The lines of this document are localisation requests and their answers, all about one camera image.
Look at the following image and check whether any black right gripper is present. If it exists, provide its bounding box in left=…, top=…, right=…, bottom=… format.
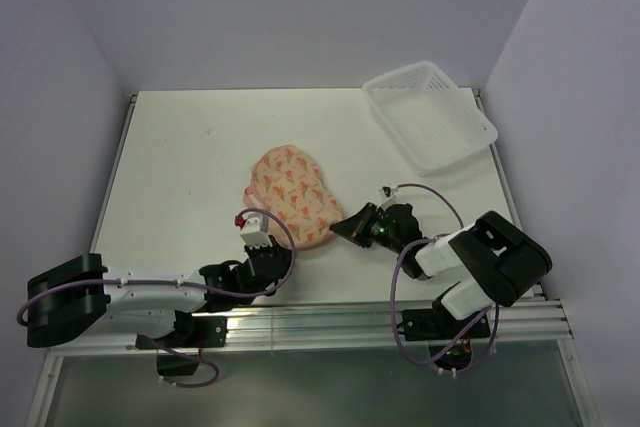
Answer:
left=331, top=201, right=404, bottom=254

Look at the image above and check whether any pink floral mesh laundry bag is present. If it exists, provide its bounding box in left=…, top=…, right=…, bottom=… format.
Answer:
left=244, top=145, right=343, bottom=250

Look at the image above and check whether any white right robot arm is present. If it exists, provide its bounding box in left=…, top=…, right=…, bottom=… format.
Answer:
left=330, top=203, right=552, bottom=339

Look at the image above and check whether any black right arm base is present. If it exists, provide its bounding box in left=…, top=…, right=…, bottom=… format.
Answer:
left=396, top=306, right=491, bottom=342

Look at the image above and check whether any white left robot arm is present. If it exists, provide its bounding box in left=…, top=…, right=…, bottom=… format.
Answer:
left=17, top=240, right=297, bottom=348

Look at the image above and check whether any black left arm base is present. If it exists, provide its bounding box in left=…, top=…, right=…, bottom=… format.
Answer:
left=135, top=313, right=227, bottom=388

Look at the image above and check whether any white perforated plastic basket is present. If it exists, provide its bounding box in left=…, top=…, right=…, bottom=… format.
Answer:
left=362, top=61, right=498, bottom=177

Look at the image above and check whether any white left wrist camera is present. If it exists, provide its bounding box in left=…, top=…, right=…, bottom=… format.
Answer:
left=234, top=213, right=272, bottom=249

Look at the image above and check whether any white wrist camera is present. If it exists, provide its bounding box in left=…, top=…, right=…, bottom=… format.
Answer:
left=234, top=213, right=272, bottom=249
left=379, top=185, right=399, bottom=210

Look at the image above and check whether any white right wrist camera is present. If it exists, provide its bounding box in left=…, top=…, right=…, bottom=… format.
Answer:
left=379, top=185, right=399, bottom=210

